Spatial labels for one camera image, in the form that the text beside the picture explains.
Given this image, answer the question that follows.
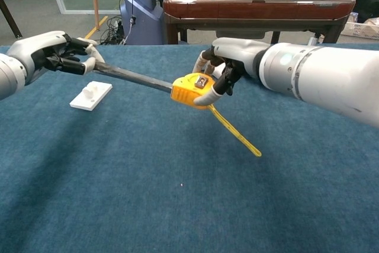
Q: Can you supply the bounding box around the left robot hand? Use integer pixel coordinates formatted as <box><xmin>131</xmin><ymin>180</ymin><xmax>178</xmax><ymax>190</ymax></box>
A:
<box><xmin>6</xmin><ymin>30</ymin><xmax>106</xmax><ymax>85</ymax></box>

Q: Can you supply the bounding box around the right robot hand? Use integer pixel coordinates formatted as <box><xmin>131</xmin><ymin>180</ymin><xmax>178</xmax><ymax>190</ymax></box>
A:
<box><xmin>192</xmin><ymin>37</ymin><xmax>272</xmax><ymax>107</ymax></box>

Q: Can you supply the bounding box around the yellow tape measure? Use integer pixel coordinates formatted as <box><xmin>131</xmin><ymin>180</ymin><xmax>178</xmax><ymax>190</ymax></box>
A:
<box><xmin>93</xmin><ymin>60</ymin><xmax>262</xmax><ymax>158</ymax></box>

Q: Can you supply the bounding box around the purple robot base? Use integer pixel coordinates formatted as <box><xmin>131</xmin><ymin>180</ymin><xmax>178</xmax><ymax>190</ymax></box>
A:
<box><xmin>120</xmin><ymin>0</ymin><xmax>163</xmax><ymax>46</ymax></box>

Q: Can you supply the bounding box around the dark table leg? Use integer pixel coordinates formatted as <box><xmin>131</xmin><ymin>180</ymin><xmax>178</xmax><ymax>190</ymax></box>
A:
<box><xmin>0</xmin><ymin>0</ymin><xmax>23</xmax><ymax>39</ymax></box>

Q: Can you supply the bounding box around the brown wooden mahjong table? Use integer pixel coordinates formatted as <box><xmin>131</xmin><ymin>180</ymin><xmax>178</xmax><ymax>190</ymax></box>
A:
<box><xmin>162</xmin><ymin>0</ymin><xmax>356</xmax><ymax>45</ymax></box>

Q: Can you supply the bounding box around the white flat plastic box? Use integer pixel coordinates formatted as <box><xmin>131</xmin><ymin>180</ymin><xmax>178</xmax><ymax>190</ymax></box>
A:
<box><xmin>69</xmin><ymin>81</ymin><xmax>113</xmax><ymax>112</ymax></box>

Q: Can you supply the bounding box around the white plastic basket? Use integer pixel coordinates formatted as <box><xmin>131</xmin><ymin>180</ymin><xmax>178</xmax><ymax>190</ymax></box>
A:
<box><xmin>341</xmin><ymin>20</ymin><xmax>379</xmax><ymax>40</ymax></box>

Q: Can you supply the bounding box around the blue carpet table cover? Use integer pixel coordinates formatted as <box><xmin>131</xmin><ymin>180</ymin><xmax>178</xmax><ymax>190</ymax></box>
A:
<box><xmin>0</xmin><ymin>44</ymin><xmax>379</xmax><ymax>253</ymax></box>

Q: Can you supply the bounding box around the black bag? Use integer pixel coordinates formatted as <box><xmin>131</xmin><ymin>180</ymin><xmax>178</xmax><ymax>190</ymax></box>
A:
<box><xmin>354</xmin><ymin>0</ymin><xmax>379</xmax><ymax>24</ymax></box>

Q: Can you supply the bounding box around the black floor cable bundle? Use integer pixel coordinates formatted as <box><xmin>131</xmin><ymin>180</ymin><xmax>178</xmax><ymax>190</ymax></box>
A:
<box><xmin>99</xmin><ymin>15</ymin><xmax>128</xmax><ymax>46</ymax></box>

